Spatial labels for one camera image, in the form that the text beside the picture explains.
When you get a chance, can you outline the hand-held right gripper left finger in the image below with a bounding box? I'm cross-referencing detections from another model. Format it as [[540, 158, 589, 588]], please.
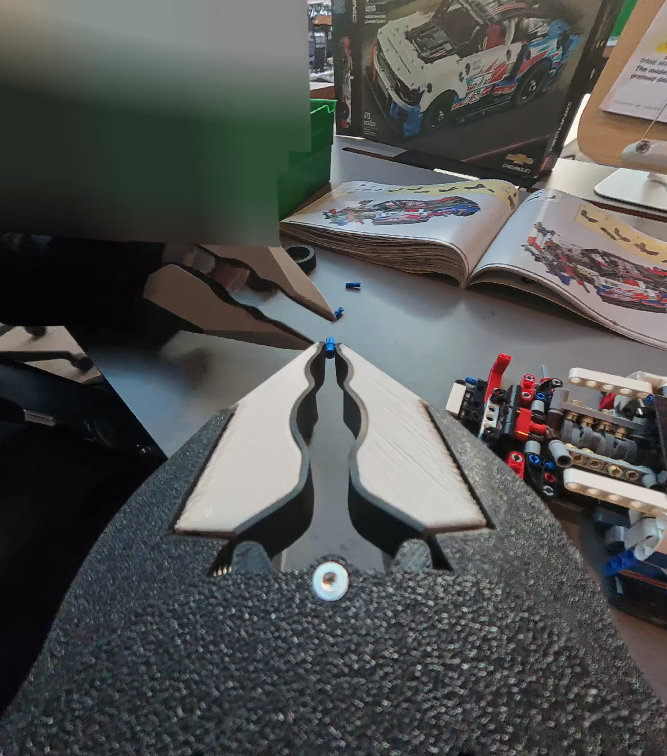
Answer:
[[173, 343, 325, 553]]

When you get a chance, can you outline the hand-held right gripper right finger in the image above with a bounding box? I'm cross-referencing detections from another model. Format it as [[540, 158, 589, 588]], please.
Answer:
[[335, 344, 489, 561]]

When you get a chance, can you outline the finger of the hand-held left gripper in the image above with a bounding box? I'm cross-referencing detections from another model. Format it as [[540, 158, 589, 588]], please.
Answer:
[[202, 245, 337, 322], [143, 264, 316, 351]]

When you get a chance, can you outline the green plastic bin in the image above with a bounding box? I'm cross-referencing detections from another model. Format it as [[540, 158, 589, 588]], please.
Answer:
[[277, 97, 339, 222]]

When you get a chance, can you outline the grey desk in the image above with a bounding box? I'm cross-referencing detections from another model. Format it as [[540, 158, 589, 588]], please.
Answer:
[[88, 136, 667, 756]]

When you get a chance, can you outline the person's left hand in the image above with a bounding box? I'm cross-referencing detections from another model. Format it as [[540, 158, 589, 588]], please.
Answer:
[[177, 245, 251, 291]]

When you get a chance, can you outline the partly built toy car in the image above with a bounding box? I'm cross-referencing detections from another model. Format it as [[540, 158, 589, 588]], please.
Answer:
[[446, 353, 667, 621]]

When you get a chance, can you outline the open instruction booklet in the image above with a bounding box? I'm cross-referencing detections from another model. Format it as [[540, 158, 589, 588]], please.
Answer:
[[279, 179, 667, 362]]

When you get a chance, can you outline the person's black clothing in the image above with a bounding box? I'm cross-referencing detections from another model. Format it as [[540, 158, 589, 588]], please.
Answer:
[[0, 313, 169, 751]]

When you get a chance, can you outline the black toy car box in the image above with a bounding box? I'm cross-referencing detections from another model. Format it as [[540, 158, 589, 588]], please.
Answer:
[[333, 0, 624, 181]]

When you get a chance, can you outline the tan rounded table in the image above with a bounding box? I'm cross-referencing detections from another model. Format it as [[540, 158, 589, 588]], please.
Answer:
[[578, 0, 667, 172]]

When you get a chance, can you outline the printed sheet in clear holder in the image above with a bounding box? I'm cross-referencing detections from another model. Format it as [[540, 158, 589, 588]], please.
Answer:
[[599, 0, 667, 178]]

